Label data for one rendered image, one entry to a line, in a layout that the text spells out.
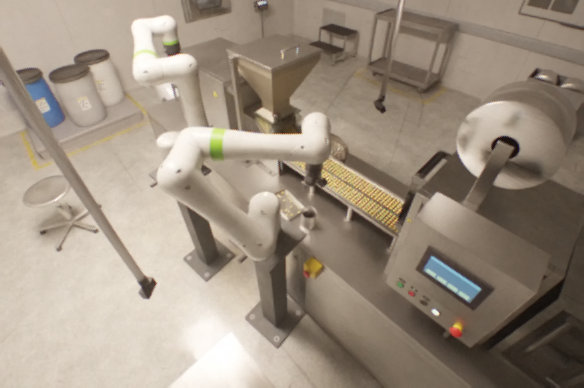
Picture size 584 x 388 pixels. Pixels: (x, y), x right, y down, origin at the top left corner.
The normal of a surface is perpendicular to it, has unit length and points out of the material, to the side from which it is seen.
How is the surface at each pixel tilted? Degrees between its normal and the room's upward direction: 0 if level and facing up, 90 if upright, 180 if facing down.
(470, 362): 0
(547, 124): 90
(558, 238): 0
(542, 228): 0
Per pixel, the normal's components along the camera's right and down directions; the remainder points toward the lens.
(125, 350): 0.00, -0.74
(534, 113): -0.72, 0.47
